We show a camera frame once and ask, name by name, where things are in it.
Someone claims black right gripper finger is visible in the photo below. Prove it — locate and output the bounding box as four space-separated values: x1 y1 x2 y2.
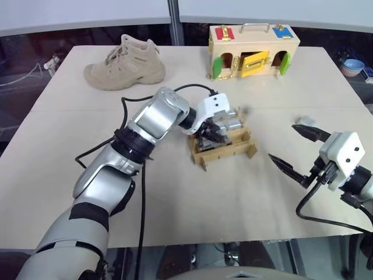
268 153 309 187
291 124 332 144

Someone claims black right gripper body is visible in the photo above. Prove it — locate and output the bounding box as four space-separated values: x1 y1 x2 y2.
301 157 335 189

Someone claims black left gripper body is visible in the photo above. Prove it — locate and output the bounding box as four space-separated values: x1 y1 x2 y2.
198 118 220 137

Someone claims small silver camera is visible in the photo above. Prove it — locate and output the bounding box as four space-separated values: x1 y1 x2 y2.
226 107 244 120
217 117 244 137

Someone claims small wooden pallet rack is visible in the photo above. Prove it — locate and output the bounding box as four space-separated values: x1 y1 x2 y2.
187 129 259 173

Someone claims blue bowl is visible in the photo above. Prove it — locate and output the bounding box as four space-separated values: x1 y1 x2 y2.
340 58 365 78

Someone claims wooden lock box toy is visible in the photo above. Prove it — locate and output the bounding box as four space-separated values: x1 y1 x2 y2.
205 23 301 81

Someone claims beige hiking boot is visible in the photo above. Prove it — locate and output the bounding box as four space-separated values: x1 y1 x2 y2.
83 34 167 92

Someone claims grey metal pole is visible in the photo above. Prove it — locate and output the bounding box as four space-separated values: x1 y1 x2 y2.
167 0 182 46

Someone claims white power plug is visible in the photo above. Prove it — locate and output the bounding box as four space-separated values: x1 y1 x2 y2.
43 55 61 71

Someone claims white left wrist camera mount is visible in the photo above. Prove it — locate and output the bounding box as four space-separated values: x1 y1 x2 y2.
181 92 231 135

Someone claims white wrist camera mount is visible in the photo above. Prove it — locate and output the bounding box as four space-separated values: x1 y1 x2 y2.
181 92 231 135
318 131 367 192

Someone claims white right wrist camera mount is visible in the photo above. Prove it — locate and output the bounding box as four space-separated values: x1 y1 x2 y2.
318 131 367 192

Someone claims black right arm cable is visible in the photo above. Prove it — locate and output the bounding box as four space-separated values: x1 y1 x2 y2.
295 174 373 235

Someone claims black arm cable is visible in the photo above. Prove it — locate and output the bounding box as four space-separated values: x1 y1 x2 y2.
295 174 373 235
75 84 219 258

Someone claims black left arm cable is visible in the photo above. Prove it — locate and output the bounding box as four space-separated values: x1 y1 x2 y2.
75 84 219 258

